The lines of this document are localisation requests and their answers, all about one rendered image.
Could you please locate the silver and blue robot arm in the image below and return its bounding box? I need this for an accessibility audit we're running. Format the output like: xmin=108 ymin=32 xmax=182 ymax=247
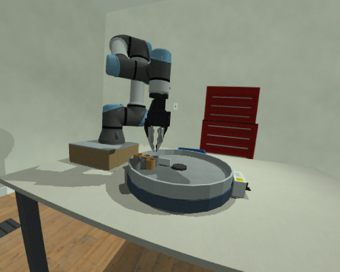
xmin=98 ymin=35 xmax=171 ymax=145

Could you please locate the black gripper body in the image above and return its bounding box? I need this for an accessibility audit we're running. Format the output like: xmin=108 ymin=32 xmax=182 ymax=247
xmin=147 ymin=93 xmax=171 ymax=127

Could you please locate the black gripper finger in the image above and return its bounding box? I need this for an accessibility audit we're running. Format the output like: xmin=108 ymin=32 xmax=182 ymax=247
xmin=156 ymin=127 xmax=168 ymax=152
xmin=144 ymin=118 xmax=154 ymax=151

